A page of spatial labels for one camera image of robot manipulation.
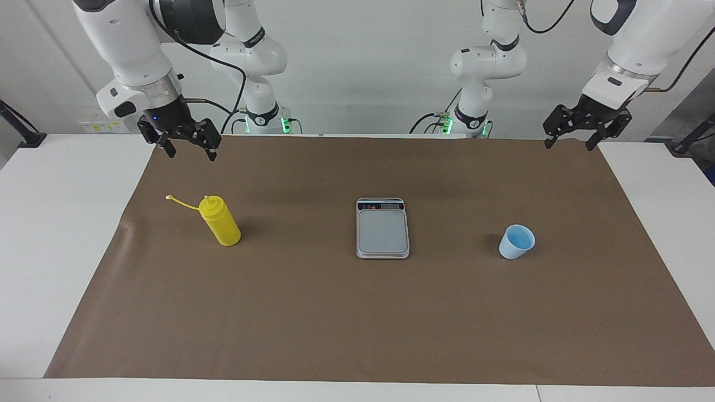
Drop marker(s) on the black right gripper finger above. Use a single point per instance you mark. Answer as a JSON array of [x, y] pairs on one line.
[[153, 134], [211, 137]]

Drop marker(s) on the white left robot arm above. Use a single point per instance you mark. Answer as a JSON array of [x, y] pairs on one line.
[[637, 39]]

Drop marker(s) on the yellow squeeze bottle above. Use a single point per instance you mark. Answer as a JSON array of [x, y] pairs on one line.
[[222, 226]]

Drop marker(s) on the black clamp mount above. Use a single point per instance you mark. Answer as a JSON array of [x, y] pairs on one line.
[[684, 146], [31, 138]]

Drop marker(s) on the white wall power outlet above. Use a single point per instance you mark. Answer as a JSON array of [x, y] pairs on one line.
[[100, 125]]

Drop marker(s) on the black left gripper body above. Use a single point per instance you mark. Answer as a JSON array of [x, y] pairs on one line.
[[596, 110]]

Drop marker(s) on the light blue plastic cup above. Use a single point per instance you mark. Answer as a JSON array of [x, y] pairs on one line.
[[513, 245]]

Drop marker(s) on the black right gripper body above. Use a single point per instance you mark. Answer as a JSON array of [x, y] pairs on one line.
[[167, 117]]

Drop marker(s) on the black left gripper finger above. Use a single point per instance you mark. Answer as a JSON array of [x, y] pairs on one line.
[[561, 120], [617, 125]]

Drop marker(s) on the silver digital kitchen scale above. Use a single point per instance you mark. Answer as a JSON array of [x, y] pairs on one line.
[[382, 231]]

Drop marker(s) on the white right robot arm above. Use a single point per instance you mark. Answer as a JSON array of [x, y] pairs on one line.
[[123, 39]]

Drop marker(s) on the brown paper mat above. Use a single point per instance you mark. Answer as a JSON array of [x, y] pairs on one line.
[[357, 324]]

